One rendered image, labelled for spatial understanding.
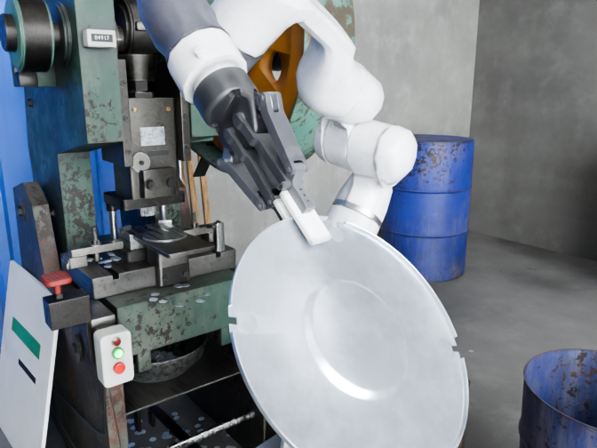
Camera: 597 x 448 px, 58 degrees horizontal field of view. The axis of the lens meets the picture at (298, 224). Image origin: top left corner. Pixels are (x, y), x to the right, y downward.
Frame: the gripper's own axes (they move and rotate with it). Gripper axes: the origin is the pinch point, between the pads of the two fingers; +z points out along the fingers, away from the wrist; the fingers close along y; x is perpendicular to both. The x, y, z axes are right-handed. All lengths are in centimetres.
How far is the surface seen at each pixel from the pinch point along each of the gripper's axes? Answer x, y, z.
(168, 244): 35, -81, -41
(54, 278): 3, -82, -39
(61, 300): 4, -85, -35
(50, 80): 20, -73, -95
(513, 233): 375, -166, -23
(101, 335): 9, -84, -23
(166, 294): 32, -89, -30
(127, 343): 14, -85, -19
